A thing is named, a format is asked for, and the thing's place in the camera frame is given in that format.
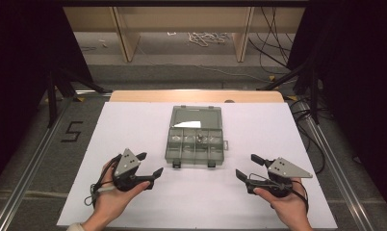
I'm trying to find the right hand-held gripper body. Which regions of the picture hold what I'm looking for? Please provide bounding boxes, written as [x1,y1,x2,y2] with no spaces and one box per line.
[254,157,314,198]

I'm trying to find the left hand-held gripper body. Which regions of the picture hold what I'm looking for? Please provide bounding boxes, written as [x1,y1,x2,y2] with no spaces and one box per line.
[114,147,144,193]

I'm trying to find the grey transparent compartment box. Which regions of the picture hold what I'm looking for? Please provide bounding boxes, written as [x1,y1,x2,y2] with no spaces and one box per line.
[164,105,230,169]

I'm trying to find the person's right hand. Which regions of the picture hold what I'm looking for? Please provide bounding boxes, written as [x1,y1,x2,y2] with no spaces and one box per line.
[252,180,313,231]

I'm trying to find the person's left hand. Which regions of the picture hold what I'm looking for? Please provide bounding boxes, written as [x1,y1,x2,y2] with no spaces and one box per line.
[90,158,151,230]

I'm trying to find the white board sheet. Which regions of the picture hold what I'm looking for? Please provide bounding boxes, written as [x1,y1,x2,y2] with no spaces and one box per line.
[56,101,339,230]

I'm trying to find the black metal stand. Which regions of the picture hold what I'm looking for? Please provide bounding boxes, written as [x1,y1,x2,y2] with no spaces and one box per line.
[45,68,114,129]
[257,62,322,125]

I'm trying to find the black curtain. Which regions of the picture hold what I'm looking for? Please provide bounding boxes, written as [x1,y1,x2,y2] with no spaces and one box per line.
[0,0,94,193]
[286,0,387,222]

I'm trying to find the wooden shelf unit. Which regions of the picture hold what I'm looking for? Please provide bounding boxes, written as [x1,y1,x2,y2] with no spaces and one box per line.
[62,6,306,64]

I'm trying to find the right hand-held gripper cable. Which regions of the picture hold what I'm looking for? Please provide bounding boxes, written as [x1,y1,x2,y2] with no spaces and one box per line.
[290,178,310,214]

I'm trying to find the hand-held gripper cable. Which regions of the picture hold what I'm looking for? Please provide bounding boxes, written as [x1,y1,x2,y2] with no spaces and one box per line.
[84,153,122,207]
[290,178,310,214]

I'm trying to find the left hand-held gripper cable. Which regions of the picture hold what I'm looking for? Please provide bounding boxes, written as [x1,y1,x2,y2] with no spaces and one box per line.
[84,153,122,207]

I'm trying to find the black looped cables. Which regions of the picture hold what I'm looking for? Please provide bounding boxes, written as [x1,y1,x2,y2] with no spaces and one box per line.
[289,97,327,176]

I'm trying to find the aluminium floor rail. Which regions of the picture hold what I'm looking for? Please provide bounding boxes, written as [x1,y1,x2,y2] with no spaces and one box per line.
[0,90,114,231]
[296,101,377,231]

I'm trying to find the bundle of black floor cables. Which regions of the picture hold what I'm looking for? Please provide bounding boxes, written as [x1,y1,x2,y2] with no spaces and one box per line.
[247,7,299,70]

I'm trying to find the white rope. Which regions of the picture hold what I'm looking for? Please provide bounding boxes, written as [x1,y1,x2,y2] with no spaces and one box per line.
[187,31,230,48]

